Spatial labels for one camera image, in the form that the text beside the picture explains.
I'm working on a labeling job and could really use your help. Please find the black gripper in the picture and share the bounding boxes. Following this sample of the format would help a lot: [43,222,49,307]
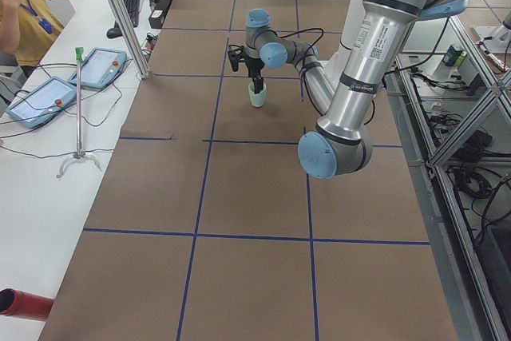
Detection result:
[244,56,265,93]

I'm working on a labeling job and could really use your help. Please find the green cup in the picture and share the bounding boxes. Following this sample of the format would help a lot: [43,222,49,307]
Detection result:
[248,82,267,98]
[250,93,266,108]

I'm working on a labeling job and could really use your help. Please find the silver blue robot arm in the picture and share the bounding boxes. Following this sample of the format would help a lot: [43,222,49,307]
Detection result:
[244,0,469,179]

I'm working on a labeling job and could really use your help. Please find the black box on desk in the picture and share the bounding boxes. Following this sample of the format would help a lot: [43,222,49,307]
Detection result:
[149,10,166,30]

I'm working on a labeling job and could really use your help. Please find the black keyboard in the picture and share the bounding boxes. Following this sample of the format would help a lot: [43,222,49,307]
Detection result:
[114,0,140,28]

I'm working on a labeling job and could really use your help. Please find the black computer mouse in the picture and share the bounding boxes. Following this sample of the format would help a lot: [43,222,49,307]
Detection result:
[106,27,123,39]

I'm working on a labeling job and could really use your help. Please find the teach pendant tablet far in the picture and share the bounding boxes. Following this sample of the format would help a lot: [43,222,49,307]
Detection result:
[75,47,127,90]

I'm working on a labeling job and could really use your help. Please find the teach pendant tablet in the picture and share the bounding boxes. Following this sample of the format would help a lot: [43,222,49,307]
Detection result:
[75,47,127,90]
[6,77,77,129]

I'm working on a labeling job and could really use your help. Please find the green carton box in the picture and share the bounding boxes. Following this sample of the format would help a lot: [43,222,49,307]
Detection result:
[442,44,466,67]

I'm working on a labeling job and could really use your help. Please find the teach pendant tablet near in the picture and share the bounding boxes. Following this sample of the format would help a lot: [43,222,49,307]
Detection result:
[6,77,77,129]

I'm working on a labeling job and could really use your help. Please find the person in yellow shirt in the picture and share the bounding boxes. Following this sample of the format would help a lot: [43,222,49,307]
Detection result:
[1,0,64,77]

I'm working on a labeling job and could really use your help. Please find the red cylinder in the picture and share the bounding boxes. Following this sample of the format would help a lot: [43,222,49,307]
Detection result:
[1,288,54,321]

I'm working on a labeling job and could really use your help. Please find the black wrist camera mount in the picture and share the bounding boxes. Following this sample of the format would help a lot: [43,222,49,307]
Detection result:
[228,45,245,72]

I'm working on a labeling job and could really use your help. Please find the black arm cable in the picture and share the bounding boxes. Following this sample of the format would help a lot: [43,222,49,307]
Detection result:
[279,27,325,103]

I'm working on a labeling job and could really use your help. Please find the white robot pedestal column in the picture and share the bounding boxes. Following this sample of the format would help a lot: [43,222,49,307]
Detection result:
[315,0,416,100]

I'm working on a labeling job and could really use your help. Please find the aluminium frame post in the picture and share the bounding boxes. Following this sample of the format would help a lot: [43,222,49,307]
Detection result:
[108,0,150,79]

